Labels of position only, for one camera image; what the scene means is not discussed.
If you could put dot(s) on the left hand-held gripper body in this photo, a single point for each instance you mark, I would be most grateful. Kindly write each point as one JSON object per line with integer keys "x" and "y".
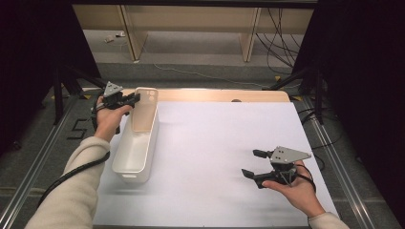
{"x": 112, "y": 90}

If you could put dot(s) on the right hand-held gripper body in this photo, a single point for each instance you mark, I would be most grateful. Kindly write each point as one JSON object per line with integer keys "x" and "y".
{"x": 288, "y": 156}

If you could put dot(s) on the white plastic storage bin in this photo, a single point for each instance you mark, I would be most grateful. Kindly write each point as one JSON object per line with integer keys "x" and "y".
{"x": 133, "y": 156}

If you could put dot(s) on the person's right hand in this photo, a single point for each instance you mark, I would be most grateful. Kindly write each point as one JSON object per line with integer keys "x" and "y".
{"x": 299, "y": 194}

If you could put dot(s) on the small white floor item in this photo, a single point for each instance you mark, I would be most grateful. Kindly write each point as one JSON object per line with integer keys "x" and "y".
{"x": 109, "y": 39}
{"x": 120, "y": 34}

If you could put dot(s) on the black metal stand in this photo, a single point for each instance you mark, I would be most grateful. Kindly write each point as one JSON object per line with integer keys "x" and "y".
{"x": 319, "y": 95}
{"x": 58, "y": 95}

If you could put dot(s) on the black curtain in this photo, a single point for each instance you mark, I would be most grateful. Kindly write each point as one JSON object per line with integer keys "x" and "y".
{"x": 366, "y": 79}
{"x": 28, "y": 63}

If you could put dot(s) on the light wooden desk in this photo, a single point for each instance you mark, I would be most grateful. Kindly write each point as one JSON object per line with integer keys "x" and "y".
{"x": 191, "y": 19}

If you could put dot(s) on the aluminium floor rail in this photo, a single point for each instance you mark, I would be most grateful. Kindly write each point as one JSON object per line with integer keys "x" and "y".
{"x": 337, "y": 159}
{"x": 31, "y": 171}

